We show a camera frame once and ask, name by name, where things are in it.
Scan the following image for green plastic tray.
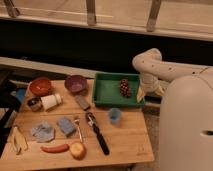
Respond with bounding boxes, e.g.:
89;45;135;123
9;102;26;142
92;73;145;108

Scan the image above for blue sponge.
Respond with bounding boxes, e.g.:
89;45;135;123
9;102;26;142
57;117;76;137

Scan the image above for red bowl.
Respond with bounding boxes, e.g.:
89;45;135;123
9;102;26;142
29;77;52;96

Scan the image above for red sausage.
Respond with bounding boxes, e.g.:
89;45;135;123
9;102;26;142
40;144;69;153

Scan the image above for black handled peeler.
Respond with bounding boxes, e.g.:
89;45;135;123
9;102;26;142
85;112;110;155

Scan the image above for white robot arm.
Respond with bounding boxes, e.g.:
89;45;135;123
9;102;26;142
132;48;213;171

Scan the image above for white paper cup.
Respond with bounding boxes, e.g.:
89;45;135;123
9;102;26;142
41;93;62;111

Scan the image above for blue plastic cup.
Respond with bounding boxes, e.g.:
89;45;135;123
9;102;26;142
108;108;121;125

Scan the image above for purple bowl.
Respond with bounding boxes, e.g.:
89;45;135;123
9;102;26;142
64;75;87;93

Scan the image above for light blue cloth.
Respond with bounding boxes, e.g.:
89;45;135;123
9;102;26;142
30;121;55;143

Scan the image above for dark grape bunch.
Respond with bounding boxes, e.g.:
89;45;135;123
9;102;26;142
119;79;131;98

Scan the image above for black chair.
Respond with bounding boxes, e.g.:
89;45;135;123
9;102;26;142
0;69;21;156

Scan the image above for blue object beside table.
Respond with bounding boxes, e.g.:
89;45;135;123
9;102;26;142
15;88;26;102

